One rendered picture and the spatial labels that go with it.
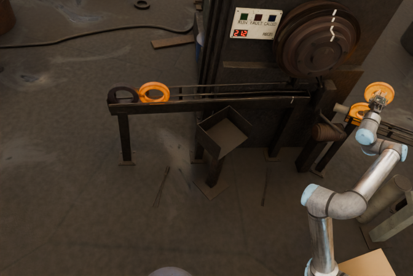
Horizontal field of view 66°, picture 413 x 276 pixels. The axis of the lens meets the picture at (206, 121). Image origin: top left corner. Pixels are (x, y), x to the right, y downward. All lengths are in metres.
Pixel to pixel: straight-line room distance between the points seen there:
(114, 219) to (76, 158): 0.58
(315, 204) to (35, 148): 2.03
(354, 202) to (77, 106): 2.25
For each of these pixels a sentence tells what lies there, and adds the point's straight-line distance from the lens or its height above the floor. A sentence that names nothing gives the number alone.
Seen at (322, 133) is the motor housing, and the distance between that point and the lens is 2.32.
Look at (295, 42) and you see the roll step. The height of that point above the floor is 1.17.
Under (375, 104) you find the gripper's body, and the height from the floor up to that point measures 0.94.
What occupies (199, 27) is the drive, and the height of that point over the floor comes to 0.25.
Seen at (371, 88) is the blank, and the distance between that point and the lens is 2.14.
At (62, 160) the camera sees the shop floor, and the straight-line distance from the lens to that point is 2.60.
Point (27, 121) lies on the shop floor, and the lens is 2.92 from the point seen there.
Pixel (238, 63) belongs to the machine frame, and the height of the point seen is 0.87.
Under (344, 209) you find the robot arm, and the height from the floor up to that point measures 0.90.
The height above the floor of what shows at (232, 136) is 0.60.
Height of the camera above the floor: 2.11
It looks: 49 degrees down
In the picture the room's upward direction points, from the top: 11 degrees clockwise
